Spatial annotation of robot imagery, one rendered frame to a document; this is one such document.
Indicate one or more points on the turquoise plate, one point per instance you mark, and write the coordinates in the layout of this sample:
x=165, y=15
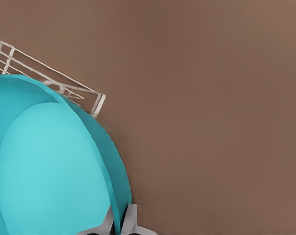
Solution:
x=52, y=159

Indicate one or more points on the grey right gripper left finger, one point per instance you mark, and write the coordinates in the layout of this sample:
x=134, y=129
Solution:
x=108, y=221

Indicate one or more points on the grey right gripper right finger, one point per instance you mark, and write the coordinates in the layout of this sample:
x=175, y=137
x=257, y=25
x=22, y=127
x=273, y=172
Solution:
x=131, y=220

